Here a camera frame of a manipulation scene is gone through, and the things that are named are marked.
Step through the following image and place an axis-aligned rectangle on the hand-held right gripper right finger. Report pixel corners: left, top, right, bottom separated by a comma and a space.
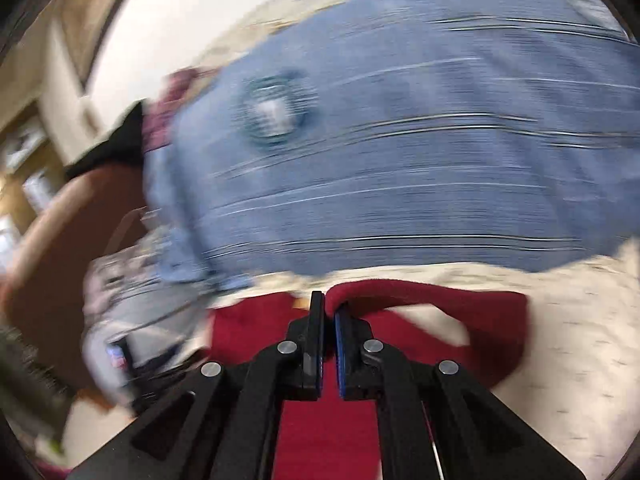
334, 305, 588, 480

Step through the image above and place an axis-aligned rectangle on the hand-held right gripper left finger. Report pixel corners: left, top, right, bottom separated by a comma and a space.
67, 290, 327, 480

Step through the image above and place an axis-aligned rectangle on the red small garment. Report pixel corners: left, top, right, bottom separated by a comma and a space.
207, 280, 531, 480

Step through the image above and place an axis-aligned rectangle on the person's left forearm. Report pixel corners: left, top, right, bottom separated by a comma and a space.
0, 165, 151, 401

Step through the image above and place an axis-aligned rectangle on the black sleeve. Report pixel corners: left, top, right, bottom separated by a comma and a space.
64, 100, 151, 181

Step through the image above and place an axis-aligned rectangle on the wooden shelf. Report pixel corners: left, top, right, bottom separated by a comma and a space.
0, 102, 68, 281

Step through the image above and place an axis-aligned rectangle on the maroon patterned cloth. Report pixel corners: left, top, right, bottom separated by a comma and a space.
142, 67, 213, 153

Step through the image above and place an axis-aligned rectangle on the blue striped shirt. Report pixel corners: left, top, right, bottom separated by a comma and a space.
142, 0, 640, 293

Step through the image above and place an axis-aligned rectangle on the cream speckled bed sheet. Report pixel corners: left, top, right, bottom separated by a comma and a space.
35, 0, 640, 480

